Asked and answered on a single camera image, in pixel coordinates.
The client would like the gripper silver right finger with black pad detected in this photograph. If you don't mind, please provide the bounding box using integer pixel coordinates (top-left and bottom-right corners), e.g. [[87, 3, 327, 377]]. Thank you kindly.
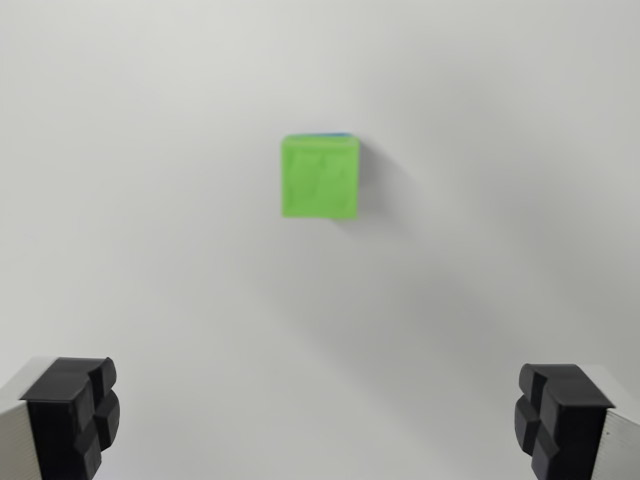
[[513, 362, 640, 480]]

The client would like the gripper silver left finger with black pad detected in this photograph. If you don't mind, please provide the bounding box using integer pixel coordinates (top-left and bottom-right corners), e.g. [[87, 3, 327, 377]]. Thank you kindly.
[[0, 355, 122, 480]]

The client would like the green plastic cube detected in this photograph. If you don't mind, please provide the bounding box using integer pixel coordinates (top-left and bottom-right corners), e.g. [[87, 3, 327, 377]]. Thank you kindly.
[[279, 133, 362, 222]]

